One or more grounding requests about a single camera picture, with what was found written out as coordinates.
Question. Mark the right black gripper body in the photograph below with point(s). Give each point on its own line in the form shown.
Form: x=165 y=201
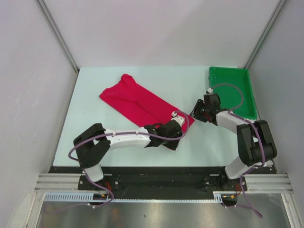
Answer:
x=201 y=110

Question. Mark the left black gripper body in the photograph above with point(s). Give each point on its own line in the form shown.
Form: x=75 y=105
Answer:
x=171 y=144

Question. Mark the red t-shirt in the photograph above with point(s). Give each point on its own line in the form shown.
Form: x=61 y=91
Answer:
x=139 y=105

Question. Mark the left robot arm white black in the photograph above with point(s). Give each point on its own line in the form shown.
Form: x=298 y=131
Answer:
x=93 y=144

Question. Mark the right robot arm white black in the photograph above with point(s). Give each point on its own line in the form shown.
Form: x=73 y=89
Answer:
x=255 y=145

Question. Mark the green plastic tray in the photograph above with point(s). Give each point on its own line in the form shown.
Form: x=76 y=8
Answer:
x=234 y=88

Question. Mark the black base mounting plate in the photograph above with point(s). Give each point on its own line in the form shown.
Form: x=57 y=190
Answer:
x=120 y=180

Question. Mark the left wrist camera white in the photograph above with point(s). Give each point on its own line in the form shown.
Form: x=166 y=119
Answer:
x=178 y=118

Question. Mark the slotted cable duct grey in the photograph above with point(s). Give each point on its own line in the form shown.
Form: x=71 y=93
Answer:
x=98 y=198

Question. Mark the aluminium frame rail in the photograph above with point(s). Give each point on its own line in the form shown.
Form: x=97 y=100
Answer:
x=256 y=183

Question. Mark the right aluminium corner post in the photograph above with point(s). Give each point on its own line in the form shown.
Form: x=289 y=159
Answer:
x=266 y=32

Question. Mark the aluminium corner post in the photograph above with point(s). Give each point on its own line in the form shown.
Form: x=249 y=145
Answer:
x=46 y=13
x=266 y=32

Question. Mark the left aluminium corner post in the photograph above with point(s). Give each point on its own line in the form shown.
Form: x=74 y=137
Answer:
x=46 y=13

